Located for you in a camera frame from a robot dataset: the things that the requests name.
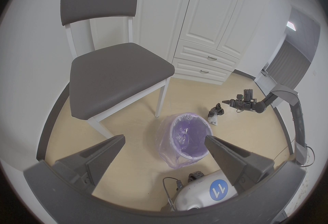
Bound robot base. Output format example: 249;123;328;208
160;170;239;212

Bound white trash bin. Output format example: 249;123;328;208
170;113;213;160

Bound purple plastic bag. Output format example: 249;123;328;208
159;112;213;169

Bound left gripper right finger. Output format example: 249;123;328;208
204;135;275;195

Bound black plastic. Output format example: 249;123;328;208
210;103;225;117

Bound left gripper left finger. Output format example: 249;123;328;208
54;135;126;195

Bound white chair grey cushions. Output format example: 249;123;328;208
60;0;175;139

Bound grey curtain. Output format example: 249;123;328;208
266;39;312;90

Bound white wardrobe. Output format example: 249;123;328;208
90;0;273;87

